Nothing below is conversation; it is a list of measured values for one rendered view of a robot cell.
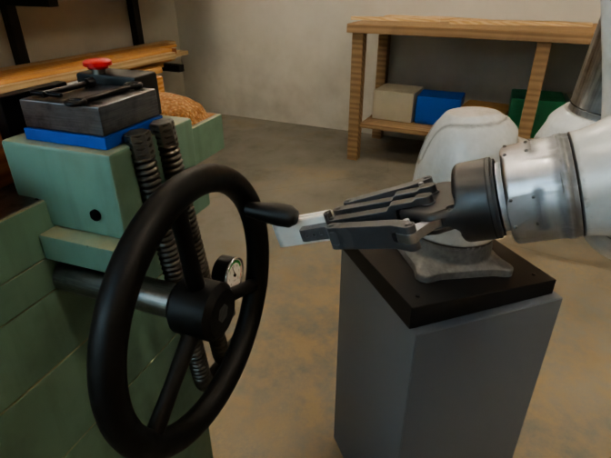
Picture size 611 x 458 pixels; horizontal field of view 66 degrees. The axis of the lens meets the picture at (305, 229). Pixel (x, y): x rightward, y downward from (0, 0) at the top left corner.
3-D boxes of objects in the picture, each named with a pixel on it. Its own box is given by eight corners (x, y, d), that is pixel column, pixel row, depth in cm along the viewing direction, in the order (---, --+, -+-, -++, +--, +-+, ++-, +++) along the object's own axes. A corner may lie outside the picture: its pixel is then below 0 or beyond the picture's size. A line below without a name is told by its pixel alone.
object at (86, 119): (106, 151, 44) (95, 90, 42) (18, 138, 48) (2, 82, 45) (185, 115, 55) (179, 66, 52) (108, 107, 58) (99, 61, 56)
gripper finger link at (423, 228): (461, 219, 44) (457, 245, 40) (406, 227, 47) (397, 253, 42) (455, 195, 44) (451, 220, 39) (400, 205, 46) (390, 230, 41)
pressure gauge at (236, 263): (228, 310, 79) (225, 269, 75) (208, 305, 80) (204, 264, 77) (245, 289, 85) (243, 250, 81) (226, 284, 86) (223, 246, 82)
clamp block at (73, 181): (123, 243, 47) (105, 156, 43) (21, 221, 51) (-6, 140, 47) (202, 187, 59) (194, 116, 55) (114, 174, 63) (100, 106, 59)
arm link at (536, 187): (573, 150, 35) (488, 166, 38) (587, 256, 38) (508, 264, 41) (561, 119, 43) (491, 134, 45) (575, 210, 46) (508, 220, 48)
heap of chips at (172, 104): (185, 128, 72) (183, 104, 70) (110, 120, 76) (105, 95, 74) (215, 114, 79) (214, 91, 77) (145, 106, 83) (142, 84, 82)
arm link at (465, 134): (401, 208, 96) (416, 97, 86) (493, 214, 95) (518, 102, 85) (412, 245, 81) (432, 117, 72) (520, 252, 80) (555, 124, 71)
